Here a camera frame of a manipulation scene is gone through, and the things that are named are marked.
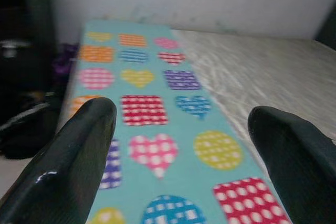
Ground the grey quilted mattress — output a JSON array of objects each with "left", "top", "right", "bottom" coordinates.
[{"left": 170, "top": 29, "right": 336, "bottom": 180}]

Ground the purple crumpled cloth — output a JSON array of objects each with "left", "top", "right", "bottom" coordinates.
[{"left": 51, "top": 42, "right": 79, "bottom": 81}]

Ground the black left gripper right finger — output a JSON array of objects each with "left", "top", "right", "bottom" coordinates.
[{"left": 246, "top": 105, "right": 336, "bottom": 224}]

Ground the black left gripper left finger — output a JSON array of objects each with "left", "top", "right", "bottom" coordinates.
[{"left": 0, "top": 97, "right": 118, "bottom": 224}]

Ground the teal blanket with colourful shapes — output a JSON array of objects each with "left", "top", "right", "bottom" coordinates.
[{"left": 68, "top": 20, "right": 293, "bottom": 224}]

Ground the black tufted headboard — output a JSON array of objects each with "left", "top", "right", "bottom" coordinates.
[{"left": 314, "top": 6, "right": 336, "bottom": 50}]

